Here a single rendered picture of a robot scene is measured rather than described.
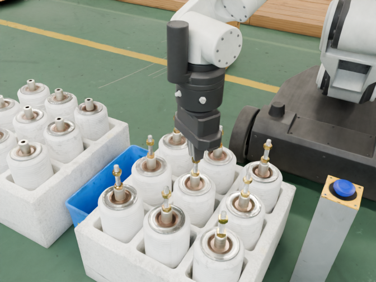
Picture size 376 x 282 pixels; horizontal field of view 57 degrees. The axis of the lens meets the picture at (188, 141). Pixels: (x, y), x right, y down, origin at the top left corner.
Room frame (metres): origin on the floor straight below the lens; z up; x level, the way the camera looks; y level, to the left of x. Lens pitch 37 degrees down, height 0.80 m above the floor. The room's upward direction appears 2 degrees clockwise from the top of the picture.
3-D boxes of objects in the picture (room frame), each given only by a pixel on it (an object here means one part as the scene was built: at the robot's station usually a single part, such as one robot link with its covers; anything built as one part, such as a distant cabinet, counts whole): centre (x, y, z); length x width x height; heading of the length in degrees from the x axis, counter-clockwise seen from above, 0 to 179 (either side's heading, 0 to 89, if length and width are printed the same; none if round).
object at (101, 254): (0.57, -0.02, 0.09); 0.39 x 0.39 x 0.18; 62
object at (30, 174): (0.66, 0.40, 0.16); 0.10 x 0.10 x 0.18
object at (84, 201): (0.72, 0.20, 0.06); 0.30 x 0.11 x 0.12; 152
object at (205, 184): (0.57, -0.02, 0.25); 0.08 x 0.08 x 0.01
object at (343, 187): (0.49, -0.31, 0.32); 0.04 x 0.04 x 0.02
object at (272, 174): (0.61, -0.18, 0.25); 0.08 x 0.08 x 0.01
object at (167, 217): (0.46, 0.04, 0.26); 0.02 x 0.02 x 0.03
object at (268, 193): (0.61, -0.18, 0.16); 0.10 x 0.10 x 0.18
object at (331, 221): (0.49, -0.31, 0.16); 0.07 x 0.07 x 0.31; 62
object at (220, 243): (0.41, -0.07, 0.26); 0.02 x 0.02 x 0.03
